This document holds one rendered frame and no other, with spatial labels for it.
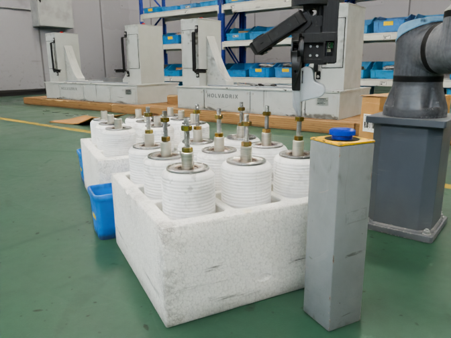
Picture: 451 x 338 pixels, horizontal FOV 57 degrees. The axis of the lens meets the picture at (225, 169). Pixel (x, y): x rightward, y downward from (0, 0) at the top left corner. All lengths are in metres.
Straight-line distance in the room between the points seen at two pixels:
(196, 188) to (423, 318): 0.45
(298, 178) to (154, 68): 3.38
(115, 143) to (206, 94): 2.19
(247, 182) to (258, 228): 0.08
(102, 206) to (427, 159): 0.80
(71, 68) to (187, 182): 4.45
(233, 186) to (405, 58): 0.57
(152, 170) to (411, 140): 0.63
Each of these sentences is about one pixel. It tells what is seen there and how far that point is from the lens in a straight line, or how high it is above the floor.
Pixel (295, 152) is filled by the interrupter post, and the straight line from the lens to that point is 0.83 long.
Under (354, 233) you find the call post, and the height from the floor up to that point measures 0.17.
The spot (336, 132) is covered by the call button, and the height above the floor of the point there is 0.33.
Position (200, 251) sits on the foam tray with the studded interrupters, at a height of 0.13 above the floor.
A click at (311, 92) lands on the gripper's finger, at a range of 0.80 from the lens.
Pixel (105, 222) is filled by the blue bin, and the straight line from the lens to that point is 1.09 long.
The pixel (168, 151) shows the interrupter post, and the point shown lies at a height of 0.26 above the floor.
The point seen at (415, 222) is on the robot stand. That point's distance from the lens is 1.14.
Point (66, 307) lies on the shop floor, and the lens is 0.85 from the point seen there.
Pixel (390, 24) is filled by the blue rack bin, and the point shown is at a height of 0.88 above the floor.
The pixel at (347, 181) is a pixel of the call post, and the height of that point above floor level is 0.26.
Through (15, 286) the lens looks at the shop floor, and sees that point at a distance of 0.96.
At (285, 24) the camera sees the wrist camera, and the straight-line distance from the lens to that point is 0.80.
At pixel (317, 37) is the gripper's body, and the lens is 0.79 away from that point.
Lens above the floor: 0.43
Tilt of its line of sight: 14 degrees down
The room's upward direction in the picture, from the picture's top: straight up
